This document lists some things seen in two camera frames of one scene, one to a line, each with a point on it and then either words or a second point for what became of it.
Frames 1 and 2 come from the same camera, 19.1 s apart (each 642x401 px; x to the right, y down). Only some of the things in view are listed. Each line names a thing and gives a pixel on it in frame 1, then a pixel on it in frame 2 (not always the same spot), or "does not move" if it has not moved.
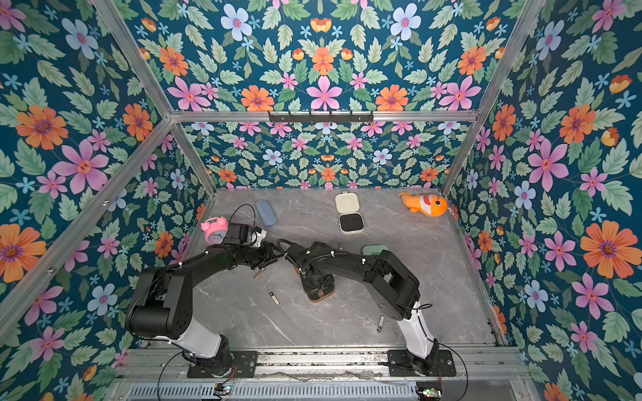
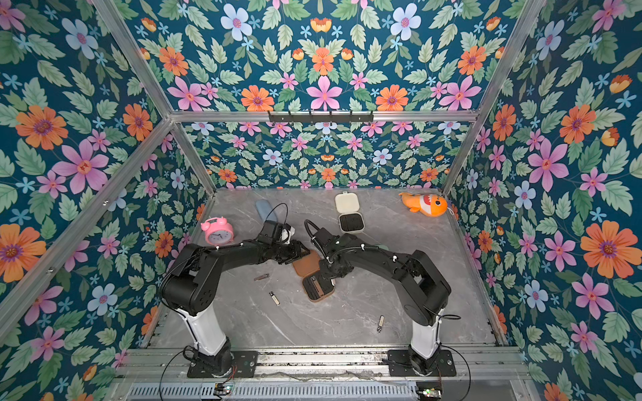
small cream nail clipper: [275, 299] does not move
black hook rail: [321, 118] does not move
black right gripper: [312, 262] to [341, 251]
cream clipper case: [350, 220] does not move
